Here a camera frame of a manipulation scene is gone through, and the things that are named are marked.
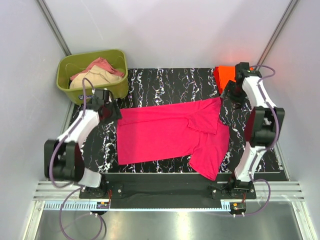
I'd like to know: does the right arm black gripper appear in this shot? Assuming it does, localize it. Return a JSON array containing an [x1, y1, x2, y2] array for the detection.
[[219, 80, 248, 111]]

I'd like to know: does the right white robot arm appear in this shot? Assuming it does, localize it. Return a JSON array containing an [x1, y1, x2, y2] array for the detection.
[[221, 76, 285, 199]]

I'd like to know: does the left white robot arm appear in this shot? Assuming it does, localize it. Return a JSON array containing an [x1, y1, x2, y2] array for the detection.
[[44, 99, 122, 198]]

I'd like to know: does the folded orange t shirt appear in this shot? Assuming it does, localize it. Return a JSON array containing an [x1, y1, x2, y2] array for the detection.
[[213, 65, 254, 94]]

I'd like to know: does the beige t shirt in bin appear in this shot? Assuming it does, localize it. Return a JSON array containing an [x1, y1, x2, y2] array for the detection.
[[68, 65, 122, 90]]

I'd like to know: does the dusty pink t shirt in bin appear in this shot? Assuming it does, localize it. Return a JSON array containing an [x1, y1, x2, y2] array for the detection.
[[70, 57, 125, 81]]

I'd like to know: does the olive green plastic bin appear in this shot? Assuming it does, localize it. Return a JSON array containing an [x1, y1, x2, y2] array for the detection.
[[56, 49, 129, 105]]

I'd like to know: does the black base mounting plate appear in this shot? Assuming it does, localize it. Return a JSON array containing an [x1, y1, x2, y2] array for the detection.
[[79, 173, 257, 210]]

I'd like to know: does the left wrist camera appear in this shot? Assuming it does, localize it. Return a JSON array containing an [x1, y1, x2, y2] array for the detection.
[[92, 88, 113, 105]]

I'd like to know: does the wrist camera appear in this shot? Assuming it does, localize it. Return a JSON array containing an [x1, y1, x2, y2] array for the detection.
[[92, 88, 113, 105], [234, 62, 262, 87]]

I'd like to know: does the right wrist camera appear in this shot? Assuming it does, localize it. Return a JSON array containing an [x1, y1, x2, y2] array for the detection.
[[234, 62, 262, 87]]

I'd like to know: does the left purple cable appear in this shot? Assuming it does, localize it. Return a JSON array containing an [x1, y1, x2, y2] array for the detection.
[[48, 77, 108, 240]]

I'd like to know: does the aluminium rail frame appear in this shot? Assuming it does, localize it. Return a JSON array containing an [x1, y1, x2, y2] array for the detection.
[[23, 181, 320, 240]]

